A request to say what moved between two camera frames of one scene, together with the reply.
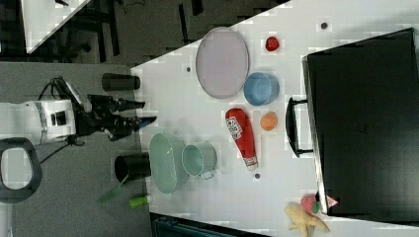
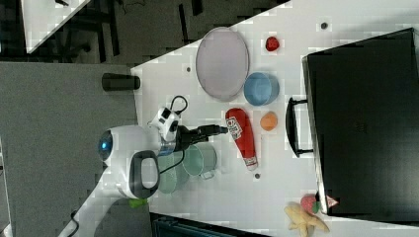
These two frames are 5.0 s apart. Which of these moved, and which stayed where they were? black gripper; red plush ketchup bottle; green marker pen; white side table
Moved: black gripper
Stayed: green marker pen; white side table; red plush ketchup bottle
